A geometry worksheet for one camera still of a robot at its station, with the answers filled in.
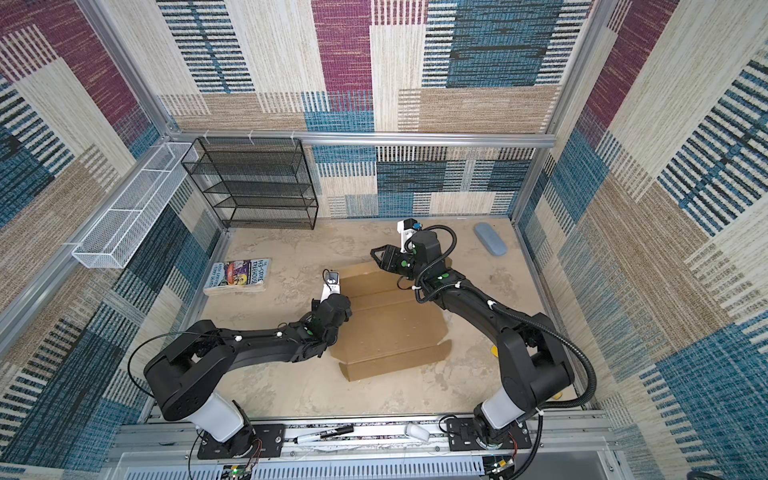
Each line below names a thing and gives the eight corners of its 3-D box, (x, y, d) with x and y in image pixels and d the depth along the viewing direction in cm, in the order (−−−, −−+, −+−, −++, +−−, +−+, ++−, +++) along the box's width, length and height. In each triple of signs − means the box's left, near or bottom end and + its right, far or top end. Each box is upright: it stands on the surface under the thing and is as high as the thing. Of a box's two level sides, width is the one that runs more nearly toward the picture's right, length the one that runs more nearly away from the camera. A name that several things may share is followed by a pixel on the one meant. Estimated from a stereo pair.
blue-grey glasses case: (494, 258, 111) (497, 252, 109) (471, 230, 120) (473, 224, 118) (507, 253, 113) (510, 247, 110) (483, 225, 122) (485, 220, 119)
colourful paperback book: (206, 296, 102) (202, 291, 100) (215, 268, 110) (211, 262, 107) (267, 290, 103) (264, 285, 101) (272, 263, 111) (269, 257, 108)
